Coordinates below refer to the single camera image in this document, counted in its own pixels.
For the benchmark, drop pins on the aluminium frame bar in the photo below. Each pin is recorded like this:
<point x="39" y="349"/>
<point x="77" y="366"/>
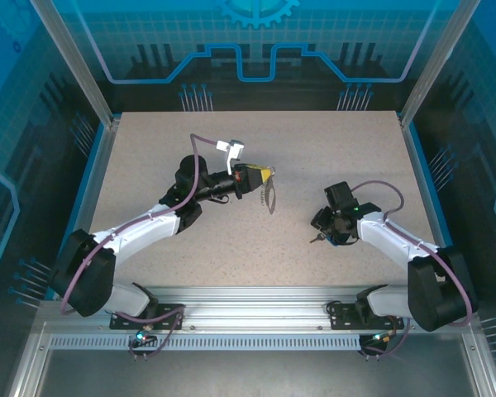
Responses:
<point x="484" y="364"/>
<point x="30" y="364"/>

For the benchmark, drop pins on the aluminium side rail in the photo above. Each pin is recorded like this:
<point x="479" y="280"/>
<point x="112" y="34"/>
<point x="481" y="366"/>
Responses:
<point x="101" y="159"/>
<point x="414" y="159"/>

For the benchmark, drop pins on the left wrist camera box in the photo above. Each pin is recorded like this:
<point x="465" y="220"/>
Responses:
<point x="235" y="149"/>

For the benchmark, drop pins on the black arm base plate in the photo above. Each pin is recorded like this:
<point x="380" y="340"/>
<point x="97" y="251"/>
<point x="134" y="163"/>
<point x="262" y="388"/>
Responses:
<point x="124" y="322"/>
<point x="343" y="320"/>

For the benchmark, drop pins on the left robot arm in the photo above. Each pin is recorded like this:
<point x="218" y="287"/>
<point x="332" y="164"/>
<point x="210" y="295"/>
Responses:
<point x="140" y="229"/>

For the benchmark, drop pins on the wide aluminium extrusion rail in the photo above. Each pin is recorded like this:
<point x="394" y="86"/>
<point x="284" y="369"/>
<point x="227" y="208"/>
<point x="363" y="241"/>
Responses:
<point x="252" y="306"/>

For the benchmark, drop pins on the dark teal keyring with clips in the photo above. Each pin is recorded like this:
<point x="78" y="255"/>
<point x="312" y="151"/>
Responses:
<point x="265" y="193"/>

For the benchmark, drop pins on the key with blue cap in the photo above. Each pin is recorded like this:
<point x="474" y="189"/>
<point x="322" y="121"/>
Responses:
<point x="317" y="238"/>

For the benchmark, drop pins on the blue table edge trim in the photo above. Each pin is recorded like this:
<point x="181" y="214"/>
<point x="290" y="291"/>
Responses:
<point x="92" y="159"/>

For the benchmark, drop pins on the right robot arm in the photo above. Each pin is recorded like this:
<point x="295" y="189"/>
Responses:
<point x="388" y="237"/>

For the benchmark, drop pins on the aluminium frame post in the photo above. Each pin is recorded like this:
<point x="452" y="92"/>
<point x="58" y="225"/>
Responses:
<point x="435" y="62"/>
<point x="75" y="62"/>

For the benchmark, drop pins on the grey metal sheet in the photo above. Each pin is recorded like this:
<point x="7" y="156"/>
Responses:
<point x="252" y="372"/>

